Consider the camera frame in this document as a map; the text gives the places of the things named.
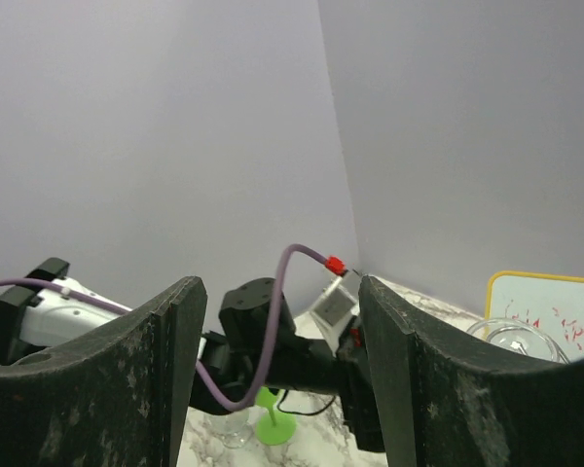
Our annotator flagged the clear wine glass back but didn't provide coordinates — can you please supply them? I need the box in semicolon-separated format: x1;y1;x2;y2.
466;318;570;364

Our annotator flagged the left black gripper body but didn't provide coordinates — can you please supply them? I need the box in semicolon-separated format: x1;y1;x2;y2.
336;336;384;452

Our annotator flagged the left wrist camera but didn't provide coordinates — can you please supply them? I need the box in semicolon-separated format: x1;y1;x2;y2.
310;269;361;354

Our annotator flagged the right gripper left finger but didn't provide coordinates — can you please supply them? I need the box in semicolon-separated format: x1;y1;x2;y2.
0;276;207;466

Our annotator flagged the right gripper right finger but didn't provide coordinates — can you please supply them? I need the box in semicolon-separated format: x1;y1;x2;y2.
359;276;584;466

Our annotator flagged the green plastic wine glass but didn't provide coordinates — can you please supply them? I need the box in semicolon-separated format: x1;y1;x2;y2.
255;387;296;446

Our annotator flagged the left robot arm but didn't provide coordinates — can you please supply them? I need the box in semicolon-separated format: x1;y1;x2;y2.
0;258;383;466

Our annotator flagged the small whiteboard yellow frame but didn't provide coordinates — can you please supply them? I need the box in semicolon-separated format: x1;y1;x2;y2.
485;271;584;361

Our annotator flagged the clear wine glass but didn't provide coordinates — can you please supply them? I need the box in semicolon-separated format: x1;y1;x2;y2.
466;318;570;364
209;410;252;449

